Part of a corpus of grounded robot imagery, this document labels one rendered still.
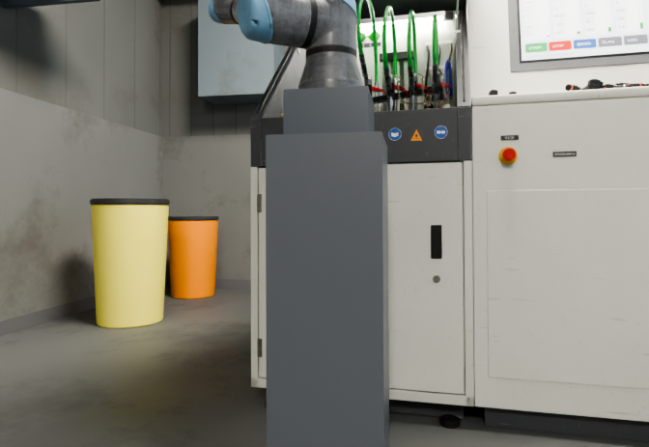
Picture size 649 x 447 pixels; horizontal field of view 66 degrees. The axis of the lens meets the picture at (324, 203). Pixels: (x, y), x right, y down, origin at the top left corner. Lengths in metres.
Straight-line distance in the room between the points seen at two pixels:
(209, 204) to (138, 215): 1.48
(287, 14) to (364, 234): 0.48
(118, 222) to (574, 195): 2.29
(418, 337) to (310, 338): 0.60
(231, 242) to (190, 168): 0.73
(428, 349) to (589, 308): 0.46
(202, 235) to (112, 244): 1.00
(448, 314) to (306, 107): 0.79
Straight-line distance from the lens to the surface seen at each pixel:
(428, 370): 1.60
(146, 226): 2.99
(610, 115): 1.61
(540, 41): 1.91
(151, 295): 3.07
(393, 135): 1.56
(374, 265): 1.00
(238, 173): 4.30
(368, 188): 1.00
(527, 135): 1.56
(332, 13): 1.15
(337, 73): 1.10
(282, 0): 1.11
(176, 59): 4.71
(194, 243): 3.84
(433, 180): 1.53
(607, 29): 1.96
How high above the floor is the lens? 0.64
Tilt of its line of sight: 1 degrees up
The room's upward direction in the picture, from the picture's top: straight up
